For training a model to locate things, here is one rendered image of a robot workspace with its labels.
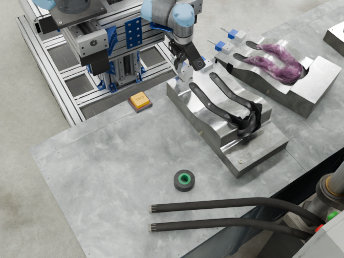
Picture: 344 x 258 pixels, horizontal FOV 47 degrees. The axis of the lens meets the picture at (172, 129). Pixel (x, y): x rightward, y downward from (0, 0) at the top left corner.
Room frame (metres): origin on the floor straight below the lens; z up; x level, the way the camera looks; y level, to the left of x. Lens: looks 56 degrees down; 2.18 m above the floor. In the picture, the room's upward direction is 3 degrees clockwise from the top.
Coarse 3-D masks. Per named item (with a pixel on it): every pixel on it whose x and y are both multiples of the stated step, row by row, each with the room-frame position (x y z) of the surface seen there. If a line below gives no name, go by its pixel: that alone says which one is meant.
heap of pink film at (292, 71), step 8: (264, 48) 1.34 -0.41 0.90; (272, 48) 1.32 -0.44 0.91; (280, 48) 1.32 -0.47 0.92; (256, 56) 1.28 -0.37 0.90; (280, 56) 1.29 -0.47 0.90; (288, 56) 1.29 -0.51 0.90; (256, 64) 1.22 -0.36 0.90; (264, 64) 1.21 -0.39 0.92; (272, 64) 1.22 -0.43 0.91; (288, 64) 1.23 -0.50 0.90; (296, 64) 1.24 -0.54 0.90; (272, 72) 1.19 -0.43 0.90; (280, 72) 1.18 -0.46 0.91; (288, 72) 1.19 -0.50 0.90; (296, 72) 1.20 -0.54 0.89; (280, 80) 1.16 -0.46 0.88; (288, 80) 1.15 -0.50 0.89
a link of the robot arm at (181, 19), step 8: (176, 8) 1.10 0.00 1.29; (184, 8) 1.10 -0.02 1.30; (192, 8) 1.10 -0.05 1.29; (176, 16) 1.07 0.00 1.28; (184, 16) 1.06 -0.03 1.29; (192, 16) 1.07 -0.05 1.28; (168, 24) 1.08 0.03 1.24; (176, 24) 1.07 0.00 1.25; (184, 24) 1.06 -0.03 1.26; (192, 24) 1.08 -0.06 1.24; (176, 32) 1.08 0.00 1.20; (184, 32) 1.07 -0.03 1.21; (192, 32) 1.09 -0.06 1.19
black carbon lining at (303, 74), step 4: (248, 44) 1.41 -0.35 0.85; (252, 44) 1.41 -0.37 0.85; (256, 44) 1.40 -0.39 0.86; (252, 48) 1.37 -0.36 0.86; (256, 48) 1.38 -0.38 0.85; (236, 56) 1.32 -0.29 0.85; (240, 56) 1.32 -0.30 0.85; (244, 56) 1.32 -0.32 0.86; (240, 60) 1.30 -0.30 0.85; (304, 68) 1.24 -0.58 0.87; (308, 68) 1.22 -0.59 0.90; (304, 72) 1.22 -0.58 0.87; (308, 72) 1.19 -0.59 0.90; (300, 76) 1.20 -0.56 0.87; (304, 76) 1.20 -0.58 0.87; (296, 80) 1.17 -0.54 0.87; (292, 84) 1.14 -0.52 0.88
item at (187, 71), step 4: (172, 56) 1.21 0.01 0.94; (184, 64) 1.17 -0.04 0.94; (188, 64) 1.16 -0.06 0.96; (184, 68) 1.14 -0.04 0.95; (188, 68) 1.14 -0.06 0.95; (184, 72) 1.12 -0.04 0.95; (188, 72) 1.12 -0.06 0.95; (192, 72) 1.14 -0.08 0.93; (180, 76) 1.13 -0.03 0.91; (184, 76) 1.11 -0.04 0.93; (188, 76) 1.13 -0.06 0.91; (184, 80) 1.12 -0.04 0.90
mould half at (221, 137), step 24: (216, 72) 1.18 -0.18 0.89; (168, 96) 1.10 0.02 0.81; (192, 96) 1.04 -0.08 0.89; (216, 96) 1.05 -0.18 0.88; (240, 96) 1.04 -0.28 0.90; (192, 120) 0.95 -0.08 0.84; (216, 120) 0.90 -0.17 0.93; (264, 120) 0.94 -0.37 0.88; (216, 144) 0.83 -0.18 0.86; (240, 144) 0.83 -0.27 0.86; (264, 144) 0.84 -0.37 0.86; (240, 168) 0.72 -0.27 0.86
